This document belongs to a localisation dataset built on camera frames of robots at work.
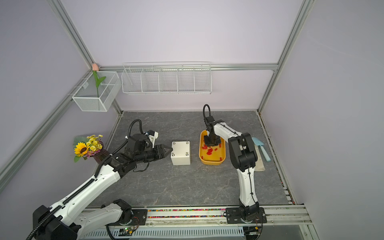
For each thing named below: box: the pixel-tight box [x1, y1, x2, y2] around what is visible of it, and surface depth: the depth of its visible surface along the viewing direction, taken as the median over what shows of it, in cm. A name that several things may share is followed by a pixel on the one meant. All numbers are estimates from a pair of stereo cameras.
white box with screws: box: [170, 141, 191, 166], surface depth 90 cm
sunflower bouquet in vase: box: [74, 135, 111, 165], surface depth 74 cm
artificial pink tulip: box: [92, 63, 107, 98], surface depth 92 cm
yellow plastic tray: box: [199, 129, 226, 166], surface depth 98 cm
